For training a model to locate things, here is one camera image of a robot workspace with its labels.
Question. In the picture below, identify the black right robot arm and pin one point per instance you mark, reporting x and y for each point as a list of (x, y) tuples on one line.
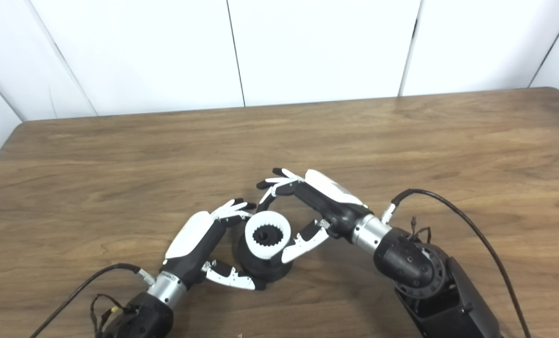
[(429, 281)]

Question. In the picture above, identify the round black stepped part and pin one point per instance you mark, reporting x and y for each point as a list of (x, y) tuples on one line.
[(265, 270)]

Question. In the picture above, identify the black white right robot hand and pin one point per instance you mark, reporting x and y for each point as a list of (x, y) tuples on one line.
[(335, 202)]

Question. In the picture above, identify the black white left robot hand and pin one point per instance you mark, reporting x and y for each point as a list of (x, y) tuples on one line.
[(190, 239)]

